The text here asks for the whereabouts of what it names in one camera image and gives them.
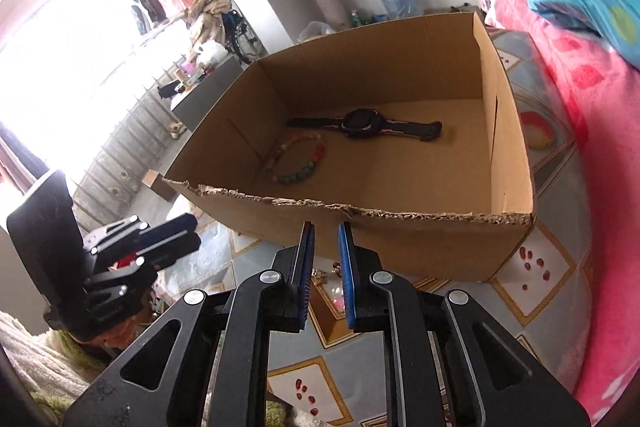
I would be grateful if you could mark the grey ribbed radiator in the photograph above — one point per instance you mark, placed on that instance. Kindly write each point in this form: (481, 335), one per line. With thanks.
(130, 157)

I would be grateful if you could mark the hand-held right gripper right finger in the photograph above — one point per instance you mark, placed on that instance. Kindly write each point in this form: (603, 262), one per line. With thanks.
(347, 277)

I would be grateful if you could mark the pomegranate printed sheet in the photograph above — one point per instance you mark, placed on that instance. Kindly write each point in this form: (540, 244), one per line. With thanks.
(525, 317)

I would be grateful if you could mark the grey cabinet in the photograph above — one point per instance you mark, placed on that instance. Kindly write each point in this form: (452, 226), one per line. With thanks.
(210, 102)

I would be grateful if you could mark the fluffy white blanket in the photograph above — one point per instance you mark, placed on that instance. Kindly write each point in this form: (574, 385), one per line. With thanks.
(30, 357)

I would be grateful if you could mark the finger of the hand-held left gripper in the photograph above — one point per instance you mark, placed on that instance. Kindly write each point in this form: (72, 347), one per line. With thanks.
(170, 237)
(120, 292)

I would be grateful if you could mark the dark hanging garment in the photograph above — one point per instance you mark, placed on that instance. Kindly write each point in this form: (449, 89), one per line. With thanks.
(147, 7)

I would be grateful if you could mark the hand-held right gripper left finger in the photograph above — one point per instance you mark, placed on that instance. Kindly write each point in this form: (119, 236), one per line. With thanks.
(304, 267)

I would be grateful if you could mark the pink plush blanket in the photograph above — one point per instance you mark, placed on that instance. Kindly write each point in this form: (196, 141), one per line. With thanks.
(600, 157)

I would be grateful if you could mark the black wrist watch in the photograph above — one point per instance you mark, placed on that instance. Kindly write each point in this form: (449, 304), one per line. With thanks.
(360, 123)

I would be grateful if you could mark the wheelchair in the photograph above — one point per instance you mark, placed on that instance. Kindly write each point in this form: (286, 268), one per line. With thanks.
(240, 37)

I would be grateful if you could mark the small cardboard box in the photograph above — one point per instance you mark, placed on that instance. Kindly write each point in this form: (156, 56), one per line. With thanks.
(157, 186)

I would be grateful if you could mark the brown cardboard box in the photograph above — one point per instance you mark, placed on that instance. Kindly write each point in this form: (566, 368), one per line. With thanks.
(400, 247)

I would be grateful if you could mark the beige clothes pile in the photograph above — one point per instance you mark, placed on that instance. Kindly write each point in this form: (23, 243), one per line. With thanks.
(207, 9)

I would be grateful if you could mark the clear plastic bag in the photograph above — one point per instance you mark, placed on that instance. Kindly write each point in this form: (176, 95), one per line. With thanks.
(200, 269)

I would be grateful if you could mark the green bottle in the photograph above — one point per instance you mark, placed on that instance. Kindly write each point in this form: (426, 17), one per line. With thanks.
(356, 19)

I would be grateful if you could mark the white plastic bag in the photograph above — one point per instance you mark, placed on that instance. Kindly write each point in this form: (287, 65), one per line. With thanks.
(210, 54)

